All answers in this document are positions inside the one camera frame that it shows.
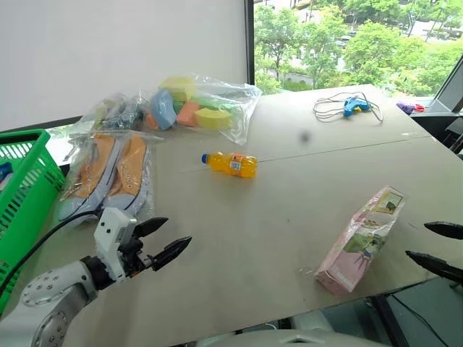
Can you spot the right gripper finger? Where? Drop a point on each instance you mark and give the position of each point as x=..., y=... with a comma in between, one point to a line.
x=437, y=265
x=446, y=230

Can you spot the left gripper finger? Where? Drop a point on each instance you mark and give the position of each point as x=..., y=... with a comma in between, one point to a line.
x=152, y=226
x=171, y=253

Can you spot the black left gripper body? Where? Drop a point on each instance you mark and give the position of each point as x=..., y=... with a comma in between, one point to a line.
x=133, y=253

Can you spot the clear bag of small items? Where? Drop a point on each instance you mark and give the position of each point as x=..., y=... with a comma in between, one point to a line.
x=112, y=114

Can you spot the green plastic basket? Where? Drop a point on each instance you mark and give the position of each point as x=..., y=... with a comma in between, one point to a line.
x=25, y=202

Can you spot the clear plastic shoe bag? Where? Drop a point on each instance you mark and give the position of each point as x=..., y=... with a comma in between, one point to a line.
x=152, y=173

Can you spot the orange canvas sneaker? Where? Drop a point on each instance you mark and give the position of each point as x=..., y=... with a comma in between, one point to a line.
x=132, y=166
x=96, y=170

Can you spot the black table leg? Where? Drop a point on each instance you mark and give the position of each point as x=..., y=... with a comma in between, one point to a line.
x=385, y=321

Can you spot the pink printed box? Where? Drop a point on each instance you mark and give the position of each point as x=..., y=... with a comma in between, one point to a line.
x=356, y=249

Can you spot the black equipment beside table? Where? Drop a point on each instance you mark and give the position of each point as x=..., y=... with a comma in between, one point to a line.
x=456, y=135

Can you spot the orange juice bottle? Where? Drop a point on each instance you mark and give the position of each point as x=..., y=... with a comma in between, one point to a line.
x=235, y=165

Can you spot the orange sponge block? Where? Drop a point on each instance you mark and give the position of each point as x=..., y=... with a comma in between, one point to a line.
x=187, y=114

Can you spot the blue sponge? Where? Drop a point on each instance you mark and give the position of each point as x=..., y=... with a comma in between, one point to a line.
x=162, y=108

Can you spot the yellow sponge wedge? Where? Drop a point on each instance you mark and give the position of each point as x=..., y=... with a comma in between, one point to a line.
x=213, y=118

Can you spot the red scissors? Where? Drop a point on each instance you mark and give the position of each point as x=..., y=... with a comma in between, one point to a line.
x=420, y=107

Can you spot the purple object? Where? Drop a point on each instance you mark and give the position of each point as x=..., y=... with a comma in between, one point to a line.
x=405, y=107

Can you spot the green sponge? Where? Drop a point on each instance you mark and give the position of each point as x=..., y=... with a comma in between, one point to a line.
x=210, y=103

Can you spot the yellow sponge block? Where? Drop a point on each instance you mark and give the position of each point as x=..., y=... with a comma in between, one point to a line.
x=179, y=86

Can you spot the blue white red packet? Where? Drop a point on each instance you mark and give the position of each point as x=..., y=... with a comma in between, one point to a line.
x=5, y=175

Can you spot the clear plastic sponge bag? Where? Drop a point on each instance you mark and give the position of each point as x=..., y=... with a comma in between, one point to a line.
x=235, y=99

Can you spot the blue glue gun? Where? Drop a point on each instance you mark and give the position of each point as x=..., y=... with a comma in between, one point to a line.
x=352, y=105

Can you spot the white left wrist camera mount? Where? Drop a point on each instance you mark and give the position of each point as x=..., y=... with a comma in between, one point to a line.
x=108, y=231

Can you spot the grey slanted window frame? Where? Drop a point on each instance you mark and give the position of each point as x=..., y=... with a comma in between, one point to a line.
x=450, y=83

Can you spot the black window frame post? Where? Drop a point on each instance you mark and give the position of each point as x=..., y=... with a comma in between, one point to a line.
x=249, y=39

